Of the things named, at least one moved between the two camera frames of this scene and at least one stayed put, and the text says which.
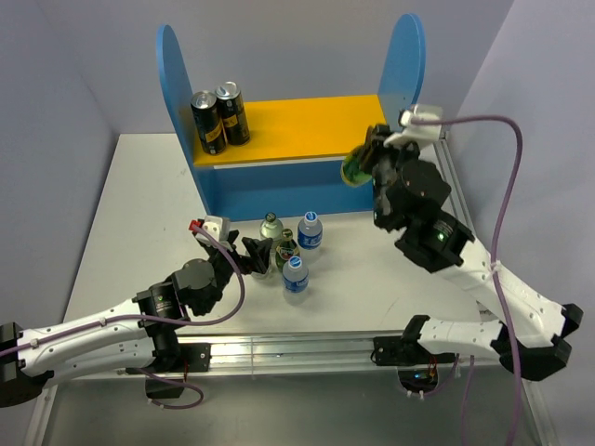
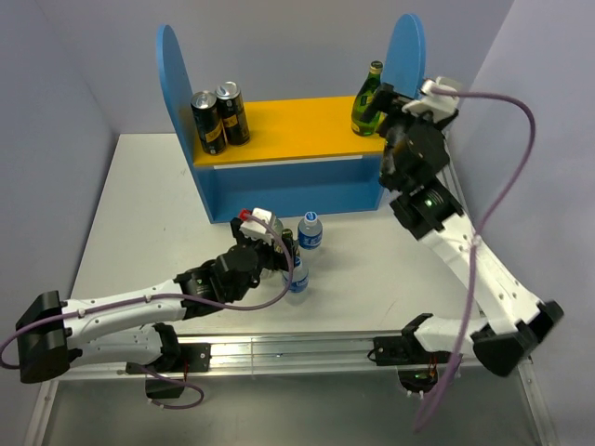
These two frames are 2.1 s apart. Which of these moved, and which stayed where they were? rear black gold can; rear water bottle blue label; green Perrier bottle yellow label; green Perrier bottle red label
Moved: green Perrier bottle yellow label
Stayed: rear water bottle blue label; green Perrier bottle red label; rear black gold can
